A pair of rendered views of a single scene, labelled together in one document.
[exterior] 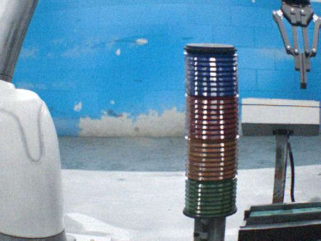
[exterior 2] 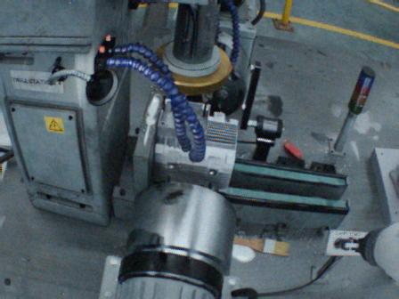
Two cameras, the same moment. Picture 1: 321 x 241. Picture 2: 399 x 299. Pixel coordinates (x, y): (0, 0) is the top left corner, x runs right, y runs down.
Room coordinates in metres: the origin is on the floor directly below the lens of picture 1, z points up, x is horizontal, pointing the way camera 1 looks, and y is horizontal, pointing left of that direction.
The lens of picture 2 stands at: (1.79, -0.78, 1.98)
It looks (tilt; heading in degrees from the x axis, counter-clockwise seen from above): 50 degrees down; 169
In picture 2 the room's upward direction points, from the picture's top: 9 degrees clockwise
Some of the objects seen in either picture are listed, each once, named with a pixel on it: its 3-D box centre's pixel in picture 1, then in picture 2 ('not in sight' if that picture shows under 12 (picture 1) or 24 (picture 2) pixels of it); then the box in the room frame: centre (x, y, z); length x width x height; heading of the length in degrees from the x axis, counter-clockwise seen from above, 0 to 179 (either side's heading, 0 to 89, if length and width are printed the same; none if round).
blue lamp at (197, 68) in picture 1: (211, 72); (366, 76); (0.81, -0.06, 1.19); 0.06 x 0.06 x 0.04
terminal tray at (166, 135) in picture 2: not in sight; (183, 125); (1.00, -0.68, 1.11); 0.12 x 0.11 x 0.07; 80
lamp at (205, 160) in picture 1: (212, 155); (360, 95); (0.81, -0.06, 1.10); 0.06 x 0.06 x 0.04
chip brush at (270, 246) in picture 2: not in sight; (260, 245); (1.20, -0.43, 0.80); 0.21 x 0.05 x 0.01; 73
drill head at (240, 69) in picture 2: not in sight; (208, 67); (0.68, -0.58, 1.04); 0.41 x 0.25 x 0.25; 170
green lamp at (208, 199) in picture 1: (211, 193); (356, 103); (0.81, -0.06, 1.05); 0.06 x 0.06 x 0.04
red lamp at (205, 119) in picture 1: (212, 113); (363, 86); (0.81, -0.06, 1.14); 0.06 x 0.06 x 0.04
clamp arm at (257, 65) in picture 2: not in sight; (251, 96); (0.90, -0.49, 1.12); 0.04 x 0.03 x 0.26; 80
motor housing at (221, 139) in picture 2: not in sight; (195, 150); (1.01, -0.64, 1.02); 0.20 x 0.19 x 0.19; 80
